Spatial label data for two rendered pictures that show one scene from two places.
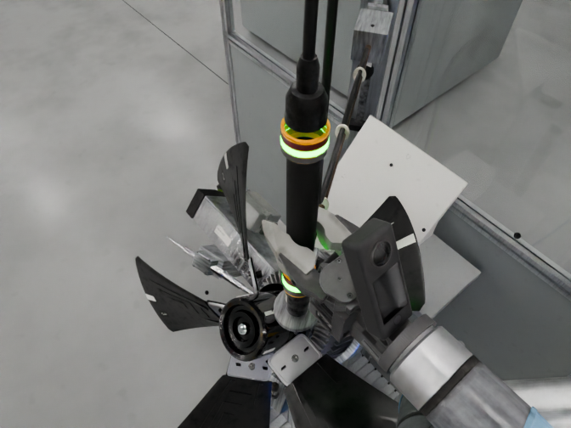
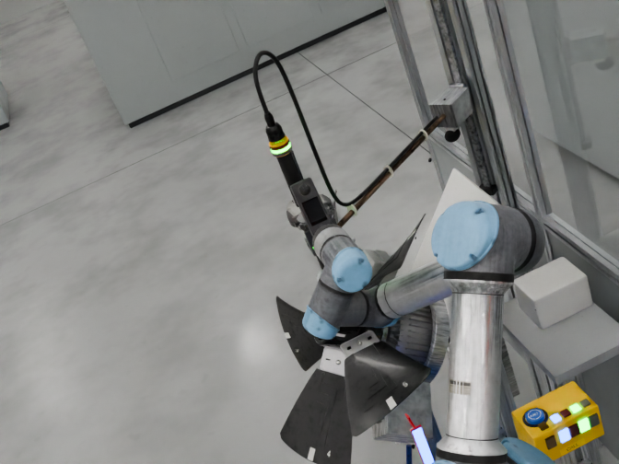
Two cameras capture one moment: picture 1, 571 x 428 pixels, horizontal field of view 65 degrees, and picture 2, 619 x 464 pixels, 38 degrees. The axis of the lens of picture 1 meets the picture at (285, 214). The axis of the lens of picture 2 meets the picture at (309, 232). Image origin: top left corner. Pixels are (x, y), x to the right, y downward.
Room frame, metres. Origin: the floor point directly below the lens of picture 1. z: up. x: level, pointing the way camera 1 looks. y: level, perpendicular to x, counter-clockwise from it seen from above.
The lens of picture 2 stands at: (-1.17, -0.95, 2.50)
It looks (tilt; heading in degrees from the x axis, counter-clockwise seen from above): 29 degrees down; 33
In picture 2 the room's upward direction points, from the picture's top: 22 degrees counter-clockwise
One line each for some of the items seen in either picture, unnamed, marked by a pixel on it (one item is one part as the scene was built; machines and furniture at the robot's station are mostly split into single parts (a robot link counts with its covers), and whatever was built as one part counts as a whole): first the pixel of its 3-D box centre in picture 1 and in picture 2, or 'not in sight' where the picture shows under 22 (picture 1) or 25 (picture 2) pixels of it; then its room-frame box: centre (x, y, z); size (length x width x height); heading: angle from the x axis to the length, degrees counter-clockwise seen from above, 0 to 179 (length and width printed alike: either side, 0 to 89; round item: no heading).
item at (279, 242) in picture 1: (285, 257); (296, 217); (0.28, 0.00, 1.57); 0.09 x 0.03 x 0.06; 49
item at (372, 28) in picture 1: (371, 34); (452, 106); (0.90, -0.19, 1.48); 0.10 x 0.07 x 0.08; 164
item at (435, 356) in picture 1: (429, 362); (334, 246); (0.16, -0.14, 1.58); 0.08 x 0.05 x 0.08; 129
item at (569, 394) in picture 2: not in sight; (557, 424); (0.21, -0.47, 1.02); 0.16 x 0.10 x 0.11; 129
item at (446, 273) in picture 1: (406, 256); (559, 326); (0.74, -0.37, 0.84); 0.36 x 0.24 x 0.03; 39
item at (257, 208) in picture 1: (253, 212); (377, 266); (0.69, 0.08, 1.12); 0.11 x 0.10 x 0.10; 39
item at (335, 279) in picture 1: (367, 308); (322, 233); (0.22, -0.09, 1.57); 0.12 x 0.08 x 0.09; 39
